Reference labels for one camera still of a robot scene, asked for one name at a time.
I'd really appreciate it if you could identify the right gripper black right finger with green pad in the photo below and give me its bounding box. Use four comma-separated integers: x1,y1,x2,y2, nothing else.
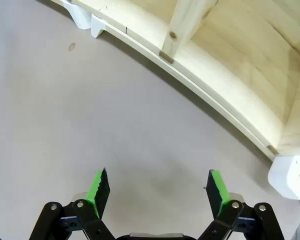
197,168,286,240

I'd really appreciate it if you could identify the light wooden shelf unit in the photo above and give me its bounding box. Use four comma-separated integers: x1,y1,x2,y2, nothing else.
52,0,300,163

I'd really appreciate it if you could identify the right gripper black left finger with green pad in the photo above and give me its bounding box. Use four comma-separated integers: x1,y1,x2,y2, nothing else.
28,167,116,240

